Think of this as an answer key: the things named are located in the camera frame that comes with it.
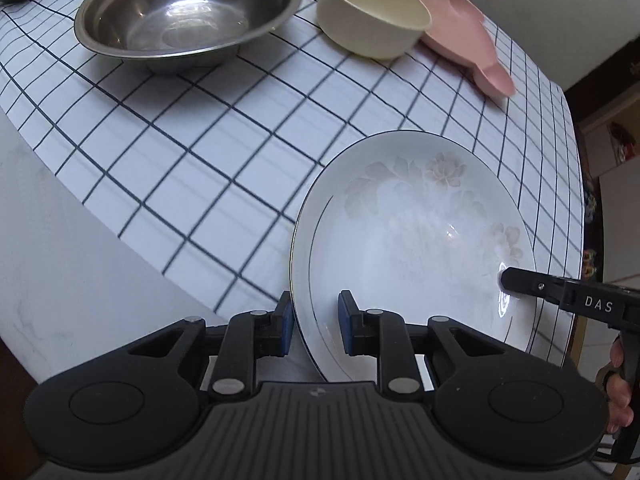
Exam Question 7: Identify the white floral porcelain plate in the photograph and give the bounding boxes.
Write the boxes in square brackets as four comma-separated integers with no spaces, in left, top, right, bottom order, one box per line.
[290,130,537,382]

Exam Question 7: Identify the pink bear-shaped plate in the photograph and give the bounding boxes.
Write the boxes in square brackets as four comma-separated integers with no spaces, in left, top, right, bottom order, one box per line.
[421,0,516,99]

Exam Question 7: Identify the cream plastic bowl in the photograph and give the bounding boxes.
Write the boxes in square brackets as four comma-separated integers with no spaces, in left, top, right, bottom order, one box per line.
[316,0,433,60]

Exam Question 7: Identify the large stainless steel bowl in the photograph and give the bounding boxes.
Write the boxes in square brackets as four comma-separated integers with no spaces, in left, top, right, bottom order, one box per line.
[74,0,300,73]

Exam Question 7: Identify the right hand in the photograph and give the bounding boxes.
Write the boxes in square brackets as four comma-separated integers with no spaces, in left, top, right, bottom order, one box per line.
[605,339,634,434]

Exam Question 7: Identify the white black grid tablecloth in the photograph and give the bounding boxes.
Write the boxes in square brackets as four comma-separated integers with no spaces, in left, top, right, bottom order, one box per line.
[1,0,584,379]

